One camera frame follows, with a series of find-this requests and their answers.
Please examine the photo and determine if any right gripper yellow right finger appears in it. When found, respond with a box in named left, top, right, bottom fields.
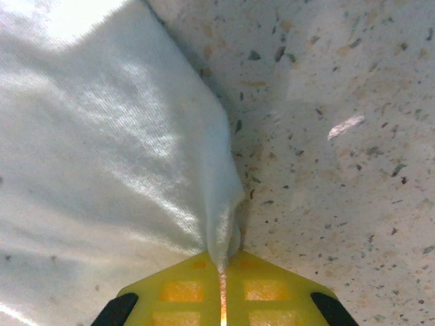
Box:
left=224, top=249, right=360, bottom=326

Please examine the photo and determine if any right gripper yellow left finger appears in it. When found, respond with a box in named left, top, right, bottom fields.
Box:
left=90, top=251, right=224, bottom=326

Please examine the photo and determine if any clear plastic bag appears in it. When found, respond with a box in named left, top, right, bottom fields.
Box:
left=0, top=0, right=246, bottom=326

